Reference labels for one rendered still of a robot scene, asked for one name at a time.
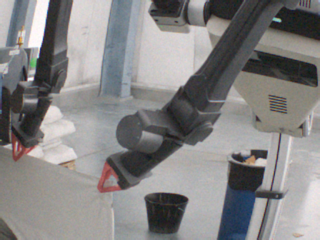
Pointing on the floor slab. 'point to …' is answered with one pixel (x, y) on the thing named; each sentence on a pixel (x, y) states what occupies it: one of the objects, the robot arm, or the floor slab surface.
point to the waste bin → (240, 193)
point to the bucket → (165, 211)
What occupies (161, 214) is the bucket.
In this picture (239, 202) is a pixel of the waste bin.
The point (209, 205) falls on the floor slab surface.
